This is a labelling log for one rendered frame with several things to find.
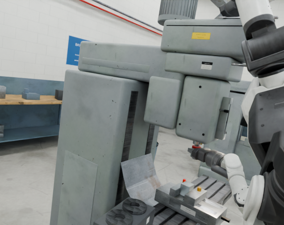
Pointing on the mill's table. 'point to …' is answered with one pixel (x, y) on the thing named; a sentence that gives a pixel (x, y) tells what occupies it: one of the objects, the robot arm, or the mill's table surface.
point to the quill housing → (201, 108)
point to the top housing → (204, 37)
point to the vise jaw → (194, 197)
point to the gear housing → (204, 66)
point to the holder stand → (128, 214)
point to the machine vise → (205, 204)
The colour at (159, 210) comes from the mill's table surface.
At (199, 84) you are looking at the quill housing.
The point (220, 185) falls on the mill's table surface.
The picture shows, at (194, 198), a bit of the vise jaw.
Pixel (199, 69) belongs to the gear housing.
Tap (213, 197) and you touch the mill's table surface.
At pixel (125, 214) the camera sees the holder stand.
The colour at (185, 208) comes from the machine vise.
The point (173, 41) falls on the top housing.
